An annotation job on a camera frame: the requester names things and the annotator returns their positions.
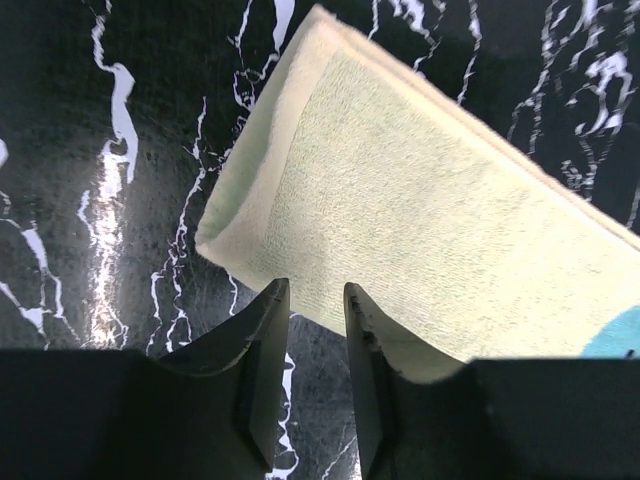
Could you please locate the black marble pattern mat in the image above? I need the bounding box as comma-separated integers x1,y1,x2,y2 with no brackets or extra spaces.
1,1,639,479

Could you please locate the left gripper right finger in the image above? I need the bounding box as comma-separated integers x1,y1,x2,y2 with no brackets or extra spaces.
344,283,639,479

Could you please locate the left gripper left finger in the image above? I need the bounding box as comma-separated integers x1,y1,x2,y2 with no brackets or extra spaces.
1,279,290,479

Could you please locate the teal and yellow towel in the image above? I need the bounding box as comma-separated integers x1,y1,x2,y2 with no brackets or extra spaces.
195,6,639,361

